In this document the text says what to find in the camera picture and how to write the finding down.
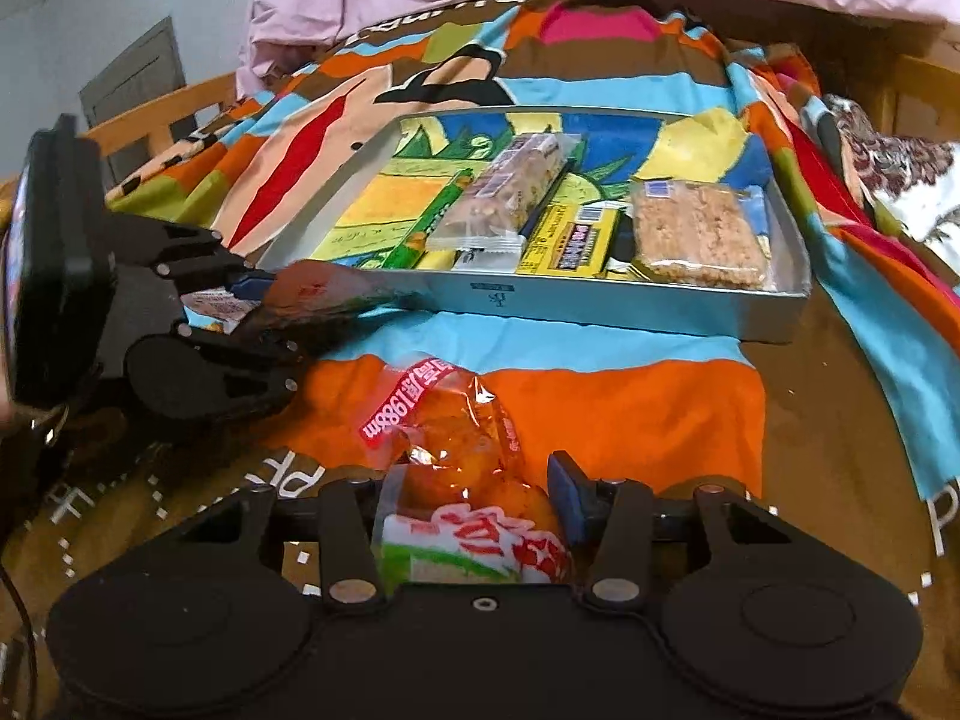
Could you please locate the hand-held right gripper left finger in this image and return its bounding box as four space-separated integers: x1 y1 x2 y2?
180 476 387 610

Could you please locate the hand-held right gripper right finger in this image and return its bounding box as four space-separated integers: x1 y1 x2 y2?
547 451 796 612

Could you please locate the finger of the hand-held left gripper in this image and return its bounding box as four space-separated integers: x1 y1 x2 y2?
154 223 278 301
176 326 302 400

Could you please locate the red white green snack packet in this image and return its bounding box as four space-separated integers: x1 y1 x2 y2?
259 261 425 327

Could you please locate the orange clear snack packet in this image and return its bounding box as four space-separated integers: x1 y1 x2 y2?
358 356 575 587

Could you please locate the green stick snack packet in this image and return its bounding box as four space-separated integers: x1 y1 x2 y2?
382 169 475 271

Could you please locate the printed metal tin tray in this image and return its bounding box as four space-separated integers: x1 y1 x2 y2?
259 106 812 346

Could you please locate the yellow snack packet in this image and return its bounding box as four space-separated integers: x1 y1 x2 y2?
517 202 620 277

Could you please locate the clear nut bar packet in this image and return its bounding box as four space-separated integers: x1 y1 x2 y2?
426 131 584 254

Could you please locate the rice crisp packet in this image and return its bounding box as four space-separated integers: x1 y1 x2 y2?
628 178 773 292

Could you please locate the colourful printed blanket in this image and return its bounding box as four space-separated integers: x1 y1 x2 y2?
0 0 960 720

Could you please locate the grey door panel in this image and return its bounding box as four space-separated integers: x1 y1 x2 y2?
79 15 186 130

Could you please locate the dark snack packet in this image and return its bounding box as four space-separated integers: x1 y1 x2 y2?
604 221 642 275

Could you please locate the floral quilt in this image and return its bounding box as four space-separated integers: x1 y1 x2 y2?
802 94 960 256

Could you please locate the black cable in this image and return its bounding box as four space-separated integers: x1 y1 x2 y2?
0 562 40 720

